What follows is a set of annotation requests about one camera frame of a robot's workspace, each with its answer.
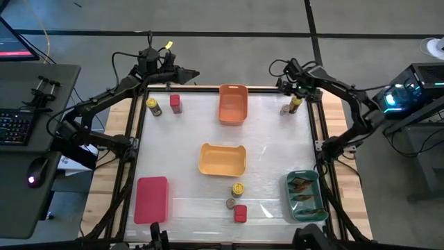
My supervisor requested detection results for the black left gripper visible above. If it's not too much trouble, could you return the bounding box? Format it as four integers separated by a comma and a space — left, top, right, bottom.
137, 40, 200, 86

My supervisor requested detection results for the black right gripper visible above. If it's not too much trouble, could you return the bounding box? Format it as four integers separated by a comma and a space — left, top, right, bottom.
276, 74, 315, 101

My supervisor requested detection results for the yellow-lid spice jar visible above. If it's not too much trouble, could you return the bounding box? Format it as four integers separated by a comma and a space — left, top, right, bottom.
289, 97, 304, 115
231, 182, 246, 199
146, 98, 163, 118

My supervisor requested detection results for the red-lid smoked paprika tin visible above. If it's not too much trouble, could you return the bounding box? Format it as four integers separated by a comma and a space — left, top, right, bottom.
234, 204, 248, 224
169, 94, 183, 115

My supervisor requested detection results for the orange plastic bin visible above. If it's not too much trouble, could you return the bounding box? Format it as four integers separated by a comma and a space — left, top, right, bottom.
217, 83, 249, 126

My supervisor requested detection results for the yellow plastic bin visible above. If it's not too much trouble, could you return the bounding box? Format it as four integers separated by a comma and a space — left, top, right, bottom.
198, 142, 248, 178

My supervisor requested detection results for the teal plastic bin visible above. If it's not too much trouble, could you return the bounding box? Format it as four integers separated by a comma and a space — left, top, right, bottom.
285, 169, 330, 223

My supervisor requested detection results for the red plastic bin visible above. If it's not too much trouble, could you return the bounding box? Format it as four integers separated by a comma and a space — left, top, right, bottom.
133, 176, 170, 225

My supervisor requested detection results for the black lit computer tower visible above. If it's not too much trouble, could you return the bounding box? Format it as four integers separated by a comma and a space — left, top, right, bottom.
373, 62, 444, 121

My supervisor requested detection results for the black machine part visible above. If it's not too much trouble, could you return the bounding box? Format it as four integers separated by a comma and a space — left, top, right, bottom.
148, 222, 171, 250
291, 223, 336, 250

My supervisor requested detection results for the white round appliance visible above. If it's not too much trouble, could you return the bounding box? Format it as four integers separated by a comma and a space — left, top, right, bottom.
418, 36, 444, 62

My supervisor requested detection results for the computer monitor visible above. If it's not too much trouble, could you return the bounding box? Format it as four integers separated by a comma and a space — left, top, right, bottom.
0, 16, 40, 63

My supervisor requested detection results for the dark grey side table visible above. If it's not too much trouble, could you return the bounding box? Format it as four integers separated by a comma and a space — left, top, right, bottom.
383, 97, 444, 202

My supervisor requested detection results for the backlit black keyboard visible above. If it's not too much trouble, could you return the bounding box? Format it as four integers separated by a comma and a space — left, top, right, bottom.
0, 108, 35, 146

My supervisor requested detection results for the black computer mouse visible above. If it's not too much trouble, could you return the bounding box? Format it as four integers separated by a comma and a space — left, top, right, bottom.
26, 156, 50, 190

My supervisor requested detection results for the grey desk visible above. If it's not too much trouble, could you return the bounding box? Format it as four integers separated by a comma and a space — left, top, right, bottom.
0, 63, 82, 240

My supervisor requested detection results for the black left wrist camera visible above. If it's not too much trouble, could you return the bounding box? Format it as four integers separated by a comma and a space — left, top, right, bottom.
137, 47, 161, 72

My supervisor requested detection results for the black aluminium table frame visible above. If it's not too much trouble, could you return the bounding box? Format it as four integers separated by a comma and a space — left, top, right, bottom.
103, 85, 351, 250

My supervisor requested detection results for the black clamp bracket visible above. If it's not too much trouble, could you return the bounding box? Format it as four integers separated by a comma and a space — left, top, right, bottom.
22, 75, 62, 113

